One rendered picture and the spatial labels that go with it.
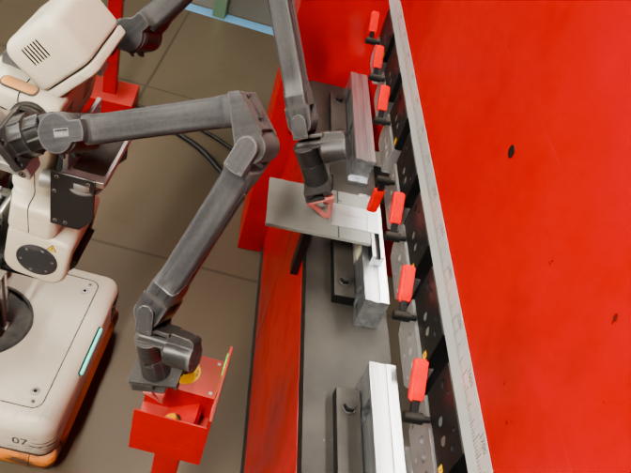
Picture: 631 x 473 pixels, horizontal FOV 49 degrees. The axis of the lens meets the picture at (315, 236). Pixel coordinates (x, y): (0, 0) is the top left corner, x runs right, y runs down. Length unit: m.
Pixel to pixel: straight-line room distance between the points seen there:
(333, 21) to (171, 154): 1.33
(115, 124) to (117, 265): 1.58
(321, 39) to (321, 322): 1.12
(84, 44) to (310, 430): 0.90
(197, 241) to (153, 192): 1.94
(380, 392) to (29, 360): 1.16
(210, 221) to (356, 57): 1.33
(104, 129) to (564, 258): 0.87
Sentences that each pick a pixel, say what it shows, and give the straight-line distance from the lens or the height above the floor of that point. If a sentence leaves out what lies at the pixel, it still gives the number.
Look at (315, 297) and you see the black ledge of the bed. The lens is 1.70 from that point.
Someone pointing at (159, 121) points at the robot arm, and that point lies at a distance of 1.30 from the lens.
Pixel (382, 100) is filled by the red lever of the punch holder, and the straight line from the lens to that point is 1.66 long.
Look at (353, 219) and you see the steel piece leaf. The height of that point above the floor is 1.00.
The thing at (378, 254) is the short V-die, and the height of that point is 0.99.
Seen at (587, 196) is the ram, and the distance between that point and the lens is 0.80.
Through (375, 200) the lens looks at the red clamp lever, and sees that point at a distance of 1.52.
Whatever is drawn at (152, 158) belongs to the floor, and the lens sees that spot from 3.41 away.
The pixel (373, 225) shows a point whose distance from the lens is 1.76.
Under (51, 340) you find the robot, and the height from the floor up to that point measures 0.28.
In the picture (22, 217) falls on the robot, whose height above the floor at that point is 0.86.
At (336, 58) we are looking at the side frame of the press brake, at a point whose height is 0.98.
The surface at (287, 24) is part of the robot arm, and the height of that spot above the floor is 1.40.
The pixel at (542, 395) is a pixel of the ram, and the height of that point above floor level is 1.54.
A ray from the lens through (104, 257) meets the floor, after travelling 2.90.
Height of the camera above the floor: 2.09
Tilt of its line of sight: 41 degrees down
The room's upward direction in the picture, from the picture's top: 20 degrees clockwise
